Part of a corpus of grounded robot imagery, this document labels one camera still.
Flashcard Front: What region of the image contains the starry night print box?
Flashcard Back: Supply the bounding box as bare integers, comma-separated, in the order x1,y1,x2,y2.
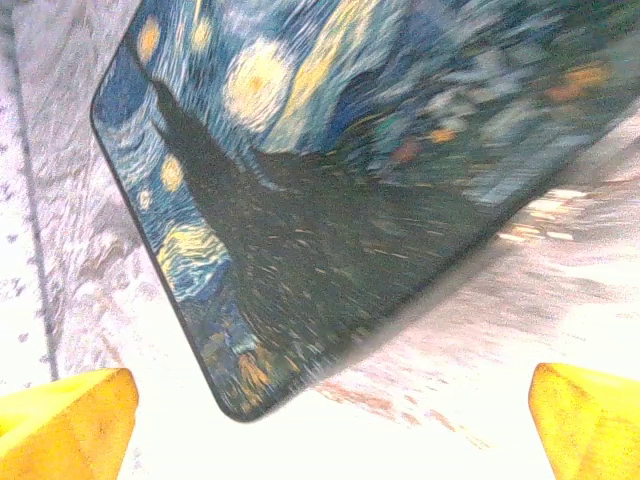
89,0,640,424

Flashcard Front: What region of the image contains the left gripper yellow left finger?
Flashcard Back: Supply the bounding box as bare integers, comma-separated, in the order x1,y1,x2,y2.
0,367,140,480

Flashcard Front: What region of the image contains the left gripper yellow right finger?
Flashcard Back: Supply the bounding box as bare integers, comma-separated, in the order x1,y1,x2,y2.
527,361,640,480

